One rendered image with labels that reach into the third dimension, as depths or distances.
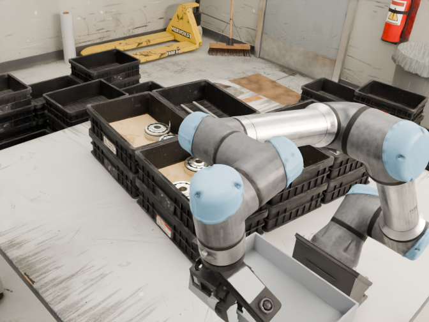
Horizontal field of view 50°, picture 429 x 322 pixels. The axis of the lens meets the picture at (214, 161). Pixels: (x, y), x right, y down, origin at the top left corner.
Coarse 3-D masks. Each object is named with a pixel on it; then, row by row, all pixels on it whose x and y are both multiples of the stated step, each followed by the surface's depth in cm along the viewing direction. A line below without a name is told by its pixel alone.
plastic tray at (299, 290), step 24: (264, 240) 104; (264, 264) 103; (288, 264) 101; (192, 288) 94; (288, 288) 98; (312, 288) 97; (336, 288) 93; (240, 312) 85; (288, 312) 92; (312, 312) 93; (336, 312) 94
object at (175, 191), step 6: (156, 144) 165; (162, 144) 165; (138, 150) 160; (144, 150) 161; (138, 156) 157; (144, 162) 155; (150, 162) 154; (150, 168) 152; (156, 174) 150; (162, 174) 149; (162, 180) 148; (168, 180) 147; (168, 186) 145; (174, 186) 144; (174, 192) 143; (180, 192) 142; (180, 198) 141; (186, 198) 140; (186, 204) 139
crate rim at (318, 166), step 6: (318, 150) 170; (330, 156) 167; (318, 162) 162; (324, 162) 163; (330, 162) 165; (306, 168) 159; (312, 168) 159; (318, 168) 162; (300, 174) 156; (306, 174) 159; (294, 180) 156
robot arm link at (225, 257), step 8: (200, 248) 71; (232, 248) 68; (240, 248) 70; (208, 256) 70; (216, 256) 69; (224, 256) 69; (232, 256) 69; (240, 256) 71; (216, 264) 70; (224, 264) 70
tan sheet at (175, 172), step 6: (180, 162) 174; (162, 168) 170; (168, 168) 170; (174, 168) 170; (180, 168) 171; (168, 174) 167; (174, 174) 167; (180, 174) 167; (186, 174) 168; (174, 180) 164; (180, 180) 164; (186, 180) 165
